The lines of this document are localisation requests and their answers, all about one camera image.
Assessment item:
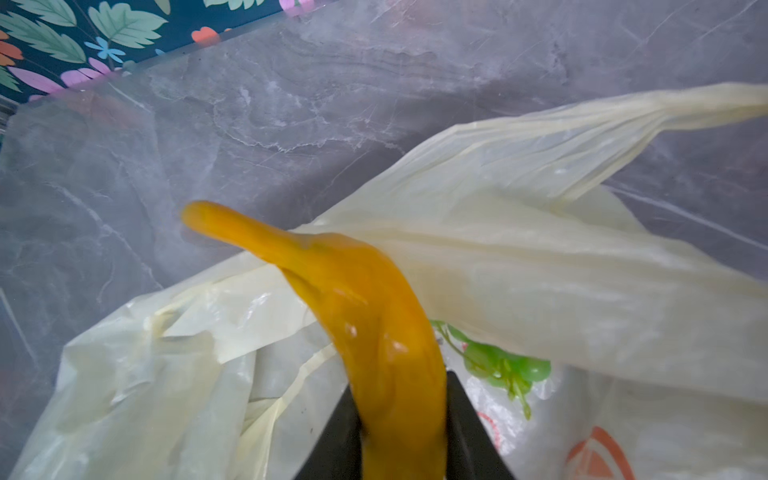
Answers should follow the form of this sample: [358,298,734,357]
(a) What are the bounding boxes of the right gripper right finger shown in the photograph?
[446,371,515,480]

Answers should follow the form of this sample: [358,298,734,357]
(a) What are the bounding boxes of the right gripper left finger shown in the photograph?
[294,387,362,480]

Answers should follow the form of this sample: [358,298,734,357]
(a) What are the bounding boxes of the green fake grapes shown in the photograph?
[430,320,551,420]

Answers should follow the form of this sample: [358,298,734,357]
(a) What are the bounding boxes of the yellow fake banana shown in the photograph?
[182,201,447,479]

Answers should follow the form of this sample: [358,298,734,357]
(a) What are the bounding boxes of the cream plastic bag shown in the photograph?
[11,83,767,479]

